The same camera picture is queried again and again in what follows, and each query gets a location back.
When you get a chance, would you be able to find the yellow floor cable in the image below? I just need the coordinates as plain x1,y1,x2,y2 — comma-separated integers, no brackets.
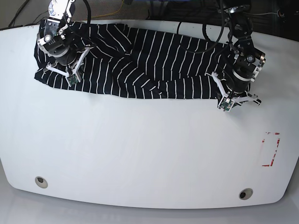
85,0,124,21

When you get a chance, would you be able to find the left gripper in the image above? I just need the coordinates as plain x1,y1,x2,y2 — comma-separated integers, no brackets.
206,72,262,112

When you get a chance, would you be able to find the white wall cable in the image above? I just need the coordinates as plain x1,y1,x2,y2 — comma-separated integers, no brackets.
253,10,278,16

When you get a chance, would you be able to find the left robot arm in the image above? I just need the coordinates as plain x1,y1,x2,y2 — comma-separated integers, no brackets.
179,0,266,112

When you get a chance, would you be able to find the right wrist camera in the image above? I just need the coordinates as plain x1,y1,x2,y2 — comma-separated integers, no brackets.
66,73,82,87

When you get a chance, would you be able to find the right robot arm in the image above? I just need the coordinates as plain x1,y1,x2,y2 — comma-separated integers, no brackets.
36,0,96,87

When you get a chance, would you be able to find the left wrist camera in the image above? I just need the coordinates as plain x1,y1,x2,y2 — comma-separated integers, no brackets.
218,96,235,112

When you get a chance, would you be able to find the left table cable grommet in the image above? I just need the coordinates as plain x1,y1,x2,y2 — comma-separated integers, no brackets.
35,176,48,189

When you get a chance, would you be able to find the red tape rectangle marking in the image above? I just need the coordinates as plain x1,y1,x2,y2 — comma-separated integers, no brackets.
259,132,281,167

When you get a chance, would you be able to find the black white striped t-shirt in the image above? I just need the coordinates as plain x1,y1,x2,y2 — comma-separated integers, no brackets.
34,22,235,99

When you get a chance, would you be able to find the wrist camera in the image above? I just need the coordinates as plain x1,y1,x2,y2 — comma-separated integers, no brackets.
218,96,235,112
66,73,82,87

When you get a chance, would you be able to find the right table cable grommet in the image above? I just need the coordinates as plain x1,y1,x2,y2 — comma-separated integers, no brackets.
239,188,253,200

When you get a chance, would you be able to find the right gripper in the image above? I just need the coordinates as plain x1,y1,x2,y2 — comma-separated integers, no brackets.
44,45,94,79

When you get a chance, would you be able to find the table cable grommet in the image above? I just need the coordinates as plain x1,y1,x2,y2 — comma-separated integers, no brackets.
35,176,48,189
239,188,253,200

